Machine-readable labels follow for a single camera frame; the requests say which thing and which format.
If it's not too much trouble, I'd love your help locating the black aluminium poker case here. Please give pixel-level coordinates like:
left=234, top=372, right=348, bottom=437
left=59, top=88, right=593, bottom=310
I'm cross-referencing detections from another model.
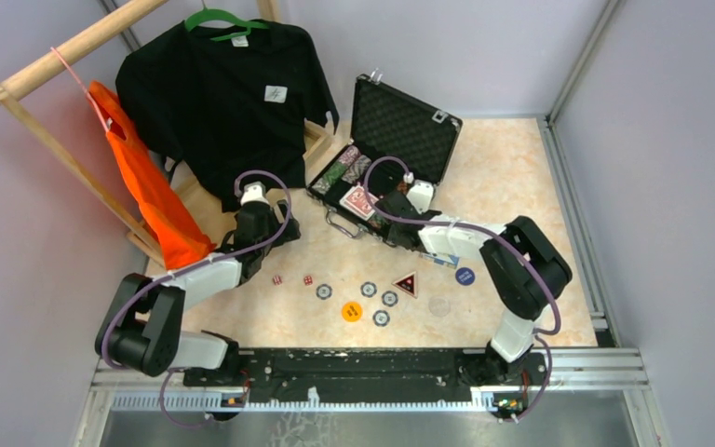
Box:
left=306, top=73, right=463, bottom=241

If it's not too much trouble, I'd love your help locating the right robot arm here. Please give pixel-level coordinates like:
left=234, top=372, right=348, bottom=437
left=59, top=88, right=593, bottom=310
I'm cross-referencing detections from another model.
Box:
left=372, top=192, right=573, bottom=383

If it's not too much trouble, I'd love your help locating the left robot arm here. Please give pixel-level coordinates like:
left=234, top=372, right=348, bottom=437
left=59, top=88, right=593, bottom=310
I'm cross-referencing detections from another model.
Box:
left=95, top=199, right=301, bottom=377

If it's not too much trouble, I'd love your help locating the red black triangle marker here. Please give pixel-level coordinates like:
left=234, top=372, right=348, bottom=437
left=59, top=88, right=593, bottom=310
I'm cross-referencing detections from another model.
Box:
left=392, top=271, right=419, bottom=298

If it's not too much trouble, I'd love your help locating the blue playing card box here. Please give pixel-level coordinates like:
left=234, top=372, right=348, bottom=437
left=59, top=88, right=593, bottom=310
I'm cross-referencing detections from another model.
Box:
left=421, top=253, right=460, bottom=269

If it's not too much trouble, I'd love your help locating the red playing card deck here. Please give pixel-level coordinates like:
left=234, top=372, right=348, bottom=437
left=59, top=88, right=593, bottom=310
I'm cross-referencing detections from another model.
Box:
left=339, top=184, right=378, bottom=221

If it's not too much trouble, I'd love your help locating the dark blue round button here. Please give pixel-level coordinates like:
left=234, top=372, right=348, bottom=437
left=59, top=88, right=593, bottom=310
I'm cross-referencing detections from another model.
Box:
left=454, top=267, right=477, bottom=286

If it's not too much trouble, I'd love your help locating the green grey chip stack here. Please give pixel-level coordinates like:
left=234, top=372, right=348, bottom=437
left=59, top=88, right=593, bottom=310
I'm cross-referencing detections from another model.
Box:
left=311, top=161, right=348, bottom=195

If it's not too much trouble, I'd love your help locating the clear round button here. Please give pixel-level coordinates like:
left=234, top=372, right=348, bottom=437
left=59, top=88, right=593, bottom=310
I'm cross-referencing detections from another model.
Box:
left=428, top=296, right=451, bottom=318

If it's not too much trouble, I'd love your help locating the purple blue chip stack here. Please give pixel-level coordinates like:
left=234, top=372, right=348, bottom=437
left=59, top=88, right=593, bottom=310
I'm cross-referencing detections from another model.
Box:
left=339, top=145, right=372, bottom=184

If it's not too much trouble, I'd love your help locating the blue poker chip bottom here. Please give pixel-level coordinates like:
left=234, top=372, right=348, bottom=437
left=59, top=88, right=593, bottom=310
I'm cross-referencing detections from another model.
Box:
left=372, top=310, right=390, bottom=327

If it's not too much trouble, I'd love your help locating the orange round dealer button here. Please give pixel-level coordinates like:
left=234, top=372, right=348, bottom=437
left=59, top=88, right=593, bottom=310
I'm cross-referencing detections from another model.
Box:
left=341, top=302, right=363, bottom=322

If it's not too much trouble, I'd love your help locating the black t-shirt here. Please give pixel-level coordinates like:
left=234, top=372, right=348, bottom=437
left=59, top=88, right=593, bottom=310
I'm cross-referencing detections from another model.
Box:
left=115, top=20, right=339, bottom=211

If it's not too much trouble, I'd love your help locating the wooden clothes rack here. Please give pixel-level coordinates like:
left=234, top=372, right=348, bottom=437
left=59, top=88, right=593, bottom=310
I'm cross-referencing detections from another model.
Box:
left=0, top=0, right=334, bottom=251

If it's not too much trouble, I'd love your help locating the green clothes hanger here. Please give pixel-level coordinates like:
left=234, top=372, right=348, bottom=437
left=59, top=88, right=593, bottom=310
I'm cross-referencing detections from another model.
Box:
left=184, top=7, right=269, bottom=41

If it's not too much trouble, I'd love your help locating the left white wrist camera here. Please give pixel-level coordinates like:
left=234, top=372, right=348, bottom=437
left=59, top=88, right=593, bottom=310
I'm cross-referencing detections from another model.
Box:
left=240, top=182, right=269, bottom=207

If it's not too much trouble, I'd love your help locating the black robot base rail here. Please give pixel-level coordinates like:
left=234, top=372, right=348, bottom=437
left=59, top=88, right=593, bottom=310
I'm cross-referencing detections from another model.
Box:
left=182, top=348, right=546, bottom=404

